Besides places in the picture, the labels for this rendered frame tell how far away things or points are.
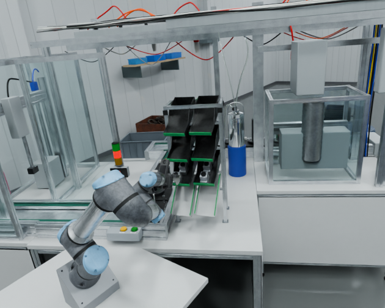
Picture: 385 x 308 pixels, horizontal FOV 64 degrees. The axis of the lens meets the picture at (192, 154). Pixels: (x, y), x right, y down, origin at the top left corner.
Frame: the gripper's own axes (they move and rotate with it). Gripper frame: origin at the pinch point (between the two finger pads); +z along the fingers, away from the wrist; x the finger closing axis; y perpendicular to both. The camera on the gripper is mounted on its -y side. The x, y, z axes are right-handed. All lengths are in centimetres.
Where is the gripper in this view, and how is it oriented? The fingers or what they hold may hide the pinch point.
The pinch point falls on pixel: (173, 175)
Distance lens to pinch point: 183.8
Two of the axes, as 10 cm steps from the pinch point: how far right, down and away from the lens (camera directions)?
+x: 9.5, 0.4, -3.2
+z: 3.2, 0.7, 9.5
